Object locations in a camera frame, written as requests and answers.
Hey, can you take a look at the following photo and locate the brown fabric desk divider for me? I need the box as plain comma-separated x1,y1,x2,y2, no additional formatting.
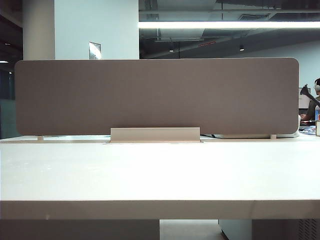
14,57,300,136

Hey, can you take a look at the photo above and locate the framed wall notice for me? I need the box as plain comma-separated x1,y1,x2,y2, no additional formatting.
88,41,102,60

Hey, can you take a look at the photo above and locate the long linear ceiling light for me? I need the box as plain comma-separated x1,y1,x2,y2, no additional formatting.
137,21,320,29

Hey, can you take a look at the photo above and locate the seated person with headphones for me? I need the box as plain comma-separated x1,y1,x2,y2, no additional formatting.
301,78,320,126

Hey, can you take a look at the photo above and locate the white round column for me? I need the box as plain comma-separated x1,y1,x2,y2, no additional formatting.
22,0,56,61

